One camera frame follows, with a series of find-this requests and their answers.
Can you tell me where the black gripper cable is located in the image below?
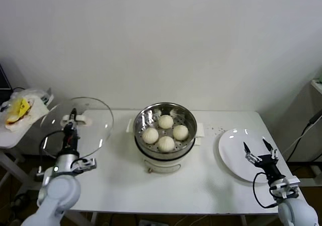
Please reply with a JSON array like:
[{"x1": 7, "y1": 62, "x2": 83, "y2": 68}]
[
  {"x1": 253, "y1": 172, "x2": 280, "y2": 208},
  {"x1": 38, "y1": 130, "x2": 70, "y2": 161}
]

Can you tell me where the white steamed baozi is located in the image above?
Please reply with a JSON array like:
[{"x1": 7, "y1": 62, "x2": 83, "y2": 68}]
[
  {"x1": 173, "y1": 124, "x2": 189, "y2": 140},
  {"x1": 157, "y1": 136, "x2": 176, "y2": 153},
  {"x1": 158, "y1": 114, "x2": 174, "y2": 129},
  {"x1": 142, "y1": 128, "x2": 159, "y2": 144}
]

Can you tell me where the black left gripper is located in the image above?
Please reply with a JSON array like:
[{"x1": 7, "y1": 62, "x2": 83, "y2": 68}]
[{"x1": 62, "y1": 108, "x2": 81, "y2": 153}]

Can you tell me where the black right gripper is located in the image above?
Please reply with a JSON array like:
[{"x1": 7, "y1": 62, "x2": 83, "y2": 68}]
[{"x1": 243, "y1": 138, "x2": 285, "y2": 185}]

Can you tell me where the white electric cooker base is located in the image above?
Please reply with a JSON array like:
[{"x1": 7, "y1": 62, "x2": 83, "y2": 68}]
[{"x1": 125, "y1": 119, "x2": 206, "y2": 174}]

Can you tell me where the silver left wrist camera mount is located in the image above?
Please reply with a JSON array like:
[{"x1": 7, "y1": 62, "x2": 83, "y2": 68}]
[{"x1": 71, "y1": 157, "x2": 98, "y2": 173}]

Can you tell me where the white cable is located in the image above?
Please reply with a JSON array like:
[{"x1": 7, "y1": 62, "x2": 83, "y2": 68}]
[{"x1": 283, "y1": 129, "x2": 309, "y2": 155}]

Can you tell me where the white furniture base frame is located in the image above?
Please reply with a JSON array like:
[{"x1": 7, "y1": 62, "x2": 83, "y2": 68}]
[{"x1": 286, "y1": 160, "x2": 322, "y2": 188}]

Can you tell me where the plastic bag with yellow food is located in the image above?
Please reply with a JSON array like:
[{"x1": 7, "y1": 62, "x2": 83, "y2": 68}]
[{"x1": 0, "y1": 89, "x2": 51, "y2": 131}]

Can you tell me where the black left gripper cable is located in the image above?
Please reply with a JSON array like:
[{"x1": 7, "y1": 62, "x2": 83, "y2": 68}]
[{"x1": 38, "y1": 130, "x2": 70, "y2": 161}]

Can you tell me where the glass lid with white handle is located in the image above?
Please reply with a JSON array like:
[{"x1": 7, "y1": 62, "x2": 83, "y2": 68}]
[{"x1": 40, "y1": 97, "x2": 114, "y2": 159}]

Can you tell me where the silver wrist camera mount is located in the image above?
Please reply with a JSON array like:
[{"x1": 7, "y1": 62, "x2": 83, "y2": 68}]
[
  {"x1": 270, "y1": 176, "x2": 301, "y2": 199},
  {"x1": 71, "y1": 157, "x2": 98, "y2": 173}
]

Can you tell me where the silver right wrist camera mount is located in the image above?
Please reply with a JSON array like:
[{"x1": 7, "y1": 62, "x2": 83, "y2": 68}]
[{"x1": 270, "y1": 176, "x2": 301, "y2": 199}]

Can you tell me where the perforated steel steamer basket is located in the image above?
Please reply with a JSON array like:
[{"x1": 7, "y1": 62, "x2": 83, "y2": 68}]
[{"x1": 133, "y1": 102, "x2": 198, "y2": 160}]

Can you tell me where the white side table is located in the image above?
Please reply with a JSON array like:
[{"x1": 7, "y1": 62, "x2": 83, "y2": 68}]
[{"x1": 0, "y1": 92, "x2": 55, "y2": 194}]

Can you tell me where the green and silver small packet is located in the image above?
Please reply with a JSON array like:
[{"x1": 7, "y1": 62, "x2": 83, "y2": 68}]
[{"x1": 41, "y1": 87, "x2": 55, "y2": 105}]

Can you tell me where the black cable with plug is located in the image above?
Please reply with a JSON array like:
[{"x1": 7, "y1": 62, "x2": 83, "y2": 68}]
[{"x1": 286, "y1": 109, "x2": 322, "y2": 161}]

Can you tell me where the white oval plate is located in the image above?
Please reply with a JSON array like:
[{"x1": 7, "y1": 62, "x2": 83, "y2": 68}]
[{"x1": 218, "y1": 128, "x2": 282, "y2": 184}]

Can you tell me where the white shelf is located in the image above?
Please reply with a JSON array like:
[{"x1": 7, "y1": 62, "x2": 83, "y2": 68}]
[{"x1": 310, "y1": 79, "x2": 322, "y2": 96}]

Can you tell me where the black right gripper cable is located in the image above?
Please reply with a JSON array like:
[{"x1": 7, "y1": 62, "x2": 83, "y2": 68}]
[{"x1": 253, "y1": 172, "x2": 280, "y2": 208}]

